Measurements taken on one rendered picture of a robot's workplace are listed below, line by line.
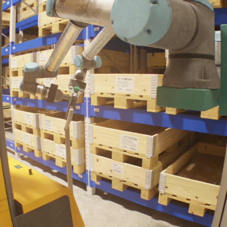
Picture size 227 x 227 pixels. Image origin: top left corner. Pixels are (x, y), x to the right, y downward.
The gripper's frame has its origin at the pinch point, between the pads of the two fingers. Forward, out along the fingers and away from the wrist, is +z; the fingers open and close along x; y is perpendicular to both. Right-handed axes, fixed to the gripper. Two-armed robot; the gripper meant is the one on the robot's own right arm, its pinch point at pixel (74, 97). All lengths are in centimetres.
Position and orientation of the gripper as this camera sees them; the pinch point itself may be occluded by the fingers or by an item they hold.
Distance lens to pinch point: 166.6
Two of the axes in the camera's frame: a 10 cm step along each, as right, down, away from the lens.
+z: -1.7, 9.1, -3.8
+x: -9.5, -2.5, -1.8
